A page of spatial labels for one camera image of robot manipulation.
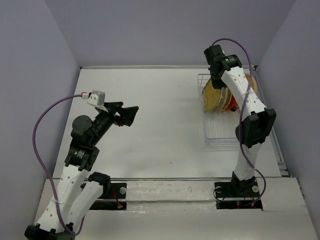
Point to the beige bird pattern plate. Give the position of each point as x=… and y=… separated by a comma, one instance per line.
x=221, y=101

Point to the orange plate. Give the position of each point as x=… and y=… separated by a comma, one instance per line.
x=231, y=104

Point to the plain tan plate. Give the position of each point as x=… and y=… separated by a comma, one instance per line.
x=253, y=84

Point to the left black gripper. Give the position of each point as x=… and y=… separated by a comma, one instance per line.
x=127, y=114

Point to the small cream plate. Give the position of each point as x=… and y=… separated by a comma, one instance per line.
x=227, y=99

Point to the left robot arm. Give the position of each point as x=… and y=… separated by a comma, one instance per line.
x=79, y=187

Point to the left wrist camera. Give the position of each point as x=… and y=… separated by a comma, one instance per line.
x=96, y=98

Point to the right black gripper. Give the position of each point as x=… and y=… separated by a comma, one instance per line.
x=218, y=84

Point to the yellow woven pattern plate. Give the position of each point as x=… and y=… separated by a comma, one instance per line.
x=211, y=96

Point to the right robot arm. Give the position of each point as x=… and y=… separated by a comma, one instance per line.
x=255, y=122

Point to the green rimmed white plate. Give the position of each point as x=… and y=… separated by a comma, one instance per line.
x=234, y=108

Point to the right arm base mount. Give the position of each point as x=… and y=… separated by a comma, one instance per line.
x=229, y=199

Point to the white wire dish rack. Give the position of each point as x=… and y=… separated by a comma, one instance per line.
x=218, y=127

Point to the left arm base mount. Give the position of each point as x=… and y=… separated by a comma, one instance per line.
x=113, y=199

